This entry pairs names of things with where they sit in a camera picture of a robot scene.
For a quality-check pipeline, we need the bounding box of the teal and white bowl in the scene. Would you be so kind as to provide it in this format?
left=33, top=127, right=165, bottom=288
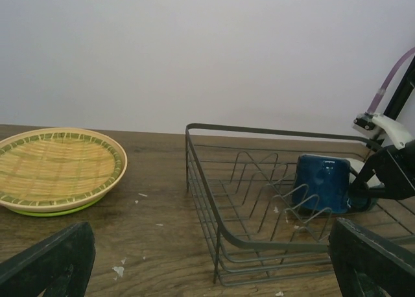
left=346, top=158, right=384, bottom=212

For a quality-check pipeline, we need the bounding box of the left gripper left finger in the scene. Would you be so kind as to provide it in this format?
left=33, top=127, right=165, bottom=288
left=1, top=222, right=96, bottom=296

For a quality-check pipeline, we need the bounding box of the yellow woven bamboo plate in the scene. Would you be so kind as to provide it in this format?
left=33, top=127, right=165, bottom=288
left=1, top=128, right=128, bottom=217

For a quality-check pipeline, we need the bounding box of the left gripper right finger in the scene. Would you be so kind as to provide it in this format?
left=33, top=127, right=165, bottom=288
left=328, top=218, right=414, bottom=296

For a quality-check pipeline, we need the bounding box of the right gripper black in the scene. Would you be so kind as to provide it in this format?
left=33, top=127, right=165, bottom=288
left=348, top=141, right=414, bottom=200

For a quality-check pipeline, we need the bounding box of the black wire dish rack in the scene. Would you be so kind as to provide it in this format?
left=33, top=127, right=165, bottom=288
left=185, top=123, right=414, bottom=286

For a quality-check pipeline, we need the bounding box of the dark blue enamel mug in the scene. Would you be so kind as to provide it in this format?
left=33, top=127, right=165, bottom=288
left=292, top=154, right=350, bottom=214

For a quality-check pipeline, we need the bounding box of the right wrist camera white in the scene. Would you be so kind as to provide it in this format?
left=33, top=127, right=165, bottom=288
left=353, top=113, right=414, bottom=150

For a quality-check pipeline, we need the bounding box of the right black frame post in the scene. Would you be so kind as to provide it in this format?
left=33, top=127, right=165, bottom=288
left=384, top=59, right=414, bottom=120

